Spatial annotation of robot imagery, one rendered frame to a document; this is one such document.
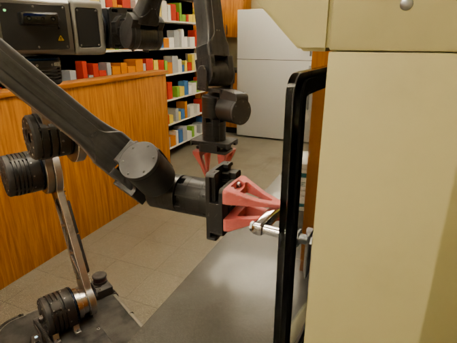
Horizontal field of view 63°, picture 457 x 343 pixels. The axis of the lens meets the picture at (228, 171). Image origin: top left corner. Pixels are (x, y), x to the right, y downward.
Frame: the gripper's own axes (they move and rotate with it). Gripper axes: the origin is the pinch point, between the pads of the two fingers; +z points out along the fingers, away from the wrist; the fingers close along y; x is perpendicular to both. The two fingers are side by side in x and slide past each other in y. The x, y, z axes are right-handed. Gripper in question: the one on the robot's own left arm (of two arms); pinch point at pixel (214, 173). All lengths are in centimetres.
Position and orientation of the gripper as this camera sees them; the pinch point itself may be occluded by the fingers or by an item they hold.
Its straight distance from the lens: 94.4
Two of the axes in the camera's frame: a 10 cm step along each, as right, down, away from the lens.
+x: 4.0, -3.1, 8.6
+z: 0.0, 9.4, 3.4
